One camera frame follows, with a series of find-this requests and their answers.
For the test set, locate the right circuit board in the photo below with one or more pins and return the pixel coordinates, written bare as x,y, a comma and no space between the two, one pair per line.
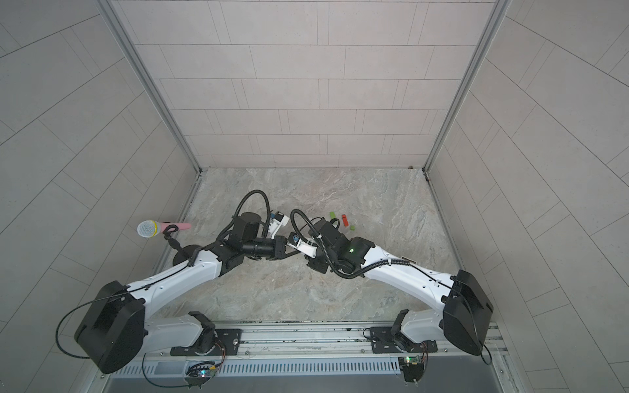
412,369

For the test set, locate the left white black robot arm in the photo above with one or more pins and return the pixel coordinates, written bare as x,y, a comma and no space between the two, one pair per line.
120,323

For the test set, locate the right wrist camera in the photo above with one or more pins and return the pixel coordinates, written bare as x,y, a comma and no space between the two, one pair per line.
307,247

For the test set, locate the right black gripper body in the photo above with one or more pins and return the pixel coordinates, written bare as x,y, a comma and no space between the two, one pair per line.
323,255

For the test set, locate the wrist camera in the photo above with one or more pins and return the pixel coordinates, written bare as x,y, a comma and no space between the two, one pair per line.
277,221
307,247

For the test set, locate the circuit board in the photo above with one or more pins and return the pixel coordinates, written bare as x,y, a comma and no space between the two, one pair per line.
199,374
412,369

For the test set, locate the white ventilation grille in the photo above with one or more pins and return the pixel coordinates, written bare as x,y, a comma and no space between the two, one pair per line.
268,367

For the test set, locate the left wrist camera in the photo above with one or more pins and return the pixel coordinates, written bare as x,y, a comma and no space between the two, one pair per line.
277,221

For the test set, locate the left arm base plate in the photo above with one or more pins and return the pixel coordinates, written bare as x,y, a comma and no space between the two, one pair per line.
214,342

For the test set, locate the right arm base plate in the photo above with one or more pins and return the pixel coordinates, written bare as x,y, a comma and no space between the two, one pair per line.
382,341

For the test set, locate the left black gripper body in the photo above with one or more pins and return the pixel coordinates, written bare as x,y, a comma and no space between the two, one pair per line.
264,248

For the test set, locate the left circuit board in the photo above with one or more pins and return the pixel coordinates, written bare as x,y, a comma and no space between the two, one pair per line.
199,374

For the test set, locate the pink yellow toy microphone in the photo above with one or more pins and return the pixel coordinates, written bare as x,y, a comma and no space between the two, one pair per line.
151,228

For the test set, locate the aluminium rail frame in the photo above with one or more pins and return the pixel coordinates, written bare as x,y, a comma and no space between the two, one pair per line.
301,340

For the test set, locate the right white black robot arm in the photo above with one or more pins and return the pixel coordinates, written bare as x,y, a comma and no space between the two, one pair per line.
459,311

